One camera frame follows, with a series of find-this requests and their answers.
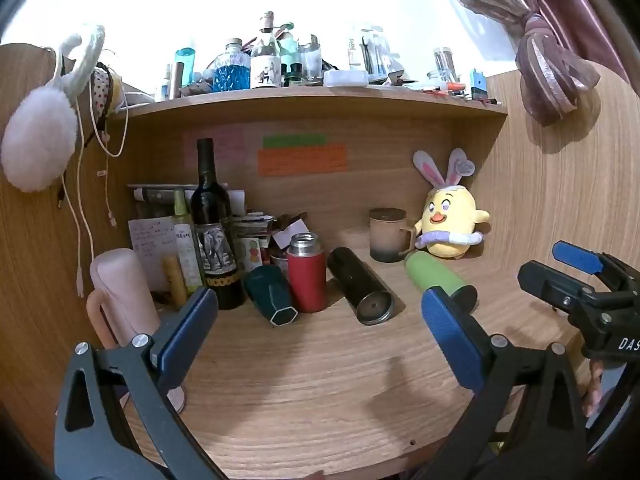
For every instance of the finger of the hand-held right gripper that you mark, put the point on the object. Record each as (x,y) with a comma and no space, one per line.
(575,256)
(550,285)

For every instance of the frosted glass mug with lid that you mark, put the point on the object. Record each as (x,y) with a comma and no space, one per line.
(387,240)

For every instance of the yellow tube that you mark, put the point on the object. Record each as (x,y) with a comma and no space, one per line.
(174,280)

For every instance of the colourful dotted box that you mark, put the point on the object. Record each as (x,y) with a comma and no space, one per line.
(251,255)

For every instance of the white fluffy earmuffs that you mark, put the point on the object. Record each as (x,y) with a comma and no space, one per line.
(40,135)

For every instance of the dark wine bottle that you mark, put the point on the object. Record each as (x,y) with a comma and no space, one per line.
(215,220)

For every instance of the person's right hand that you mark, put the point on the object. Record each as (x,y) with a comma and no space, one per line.
(594,385)

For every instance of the clear corked bottle with label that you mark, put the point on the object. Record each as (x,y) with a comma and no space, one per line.
(265,67)

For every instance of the glass bottle with blue liquid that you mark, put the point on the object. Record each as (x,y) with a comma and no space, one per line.
(231,72)

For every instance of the polka dot headband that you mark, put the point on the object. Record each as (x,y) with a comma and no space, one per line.
(103,85)

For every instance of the pile of small boxes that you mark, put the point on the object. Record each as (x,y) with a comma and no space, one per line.
(280,227)

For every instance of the yellow-green bottle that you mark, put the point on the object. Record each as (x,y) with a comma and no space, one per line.
(186,250)

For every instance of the yellow chick plush toy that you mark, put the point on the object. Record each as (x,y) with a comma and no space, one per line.
(445,220)

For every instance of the clear jar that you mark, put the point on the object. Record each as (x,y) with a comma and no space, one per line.
(311,60)

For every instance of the orange sticky note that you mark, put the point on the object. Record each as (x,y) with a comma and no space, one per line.
(302,160)

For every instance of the rolled paper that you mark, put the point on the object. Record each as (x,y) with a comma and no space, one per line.
(155,194)

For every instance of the white note paper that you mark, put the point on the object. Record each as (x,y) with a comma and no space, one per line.
(150,245)

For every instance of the dark green hexagonal cup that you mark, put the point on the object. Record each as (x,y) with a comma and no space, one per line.
(267,292)

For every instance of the glass jar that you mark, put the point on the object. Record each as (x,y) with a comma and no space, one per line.
(443,65)

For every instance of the clear plastic packaging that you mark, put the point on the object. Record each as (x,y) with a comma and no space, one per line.
(370,52)

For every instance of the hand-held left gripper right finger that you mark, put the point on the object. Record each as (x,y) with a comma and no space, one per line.
(450,340)

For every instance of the green sticky note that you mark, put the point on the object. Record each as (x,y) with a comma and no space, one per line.
(295,140)

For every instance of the red thermos bottle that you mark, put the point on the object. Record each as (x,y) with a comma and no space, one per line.
(306,280)

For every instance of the wooden shelf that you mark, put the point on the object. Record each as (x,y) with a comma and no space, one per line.
(310,102)

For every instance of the black thermos cup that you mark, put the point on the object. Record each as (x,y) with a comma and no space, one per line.
(355,280)

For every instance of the pink sticky note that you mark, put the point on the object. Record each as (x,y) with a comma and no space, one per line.
(225,145)

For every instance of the white flat box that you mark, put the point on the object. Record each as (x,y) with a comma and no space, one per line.
(346,78)

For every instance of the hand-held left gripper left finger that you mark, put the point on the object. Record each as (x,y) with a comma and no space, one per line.
(189,332)

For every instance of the small blue box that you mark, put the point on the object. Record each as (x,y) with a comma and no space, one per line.
(478,85)

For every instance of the mauve curtain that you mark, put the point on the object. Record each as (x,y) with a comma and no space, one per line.
(545,60)

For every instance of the teal bottle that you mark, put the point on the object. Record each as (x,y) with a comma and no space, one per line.
(184,70)

